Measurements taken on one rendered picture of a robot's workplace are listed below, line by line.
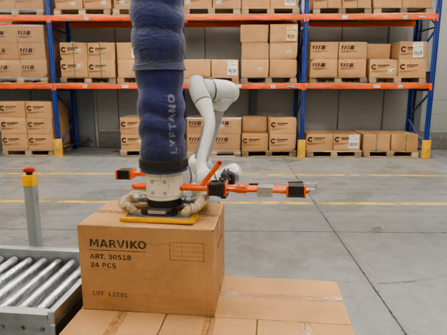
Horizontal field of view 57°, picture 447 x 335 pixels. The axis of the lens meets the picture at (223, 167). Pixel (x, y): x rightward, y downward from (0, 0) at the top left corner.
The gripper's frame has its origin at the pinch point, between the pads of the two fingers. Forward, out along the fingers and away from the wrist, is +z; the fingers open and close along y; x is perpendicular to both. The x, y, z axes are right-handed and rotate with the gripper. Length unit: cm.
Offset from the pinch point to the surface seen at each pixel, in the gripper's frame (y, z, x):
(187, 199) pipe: 5.0, 2.0, 15.3
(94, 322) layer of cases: 53, 30, 50
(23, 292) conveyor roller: 54, 11, 97
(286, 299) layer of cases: 53, -2, -31
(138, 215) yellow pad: 10.6, 12.7, 35.4
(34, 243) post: 51, -42, 127
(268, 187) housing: -2.0, 3.2, -21.3
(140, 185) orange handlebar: -0.6, 2.9, 37.7
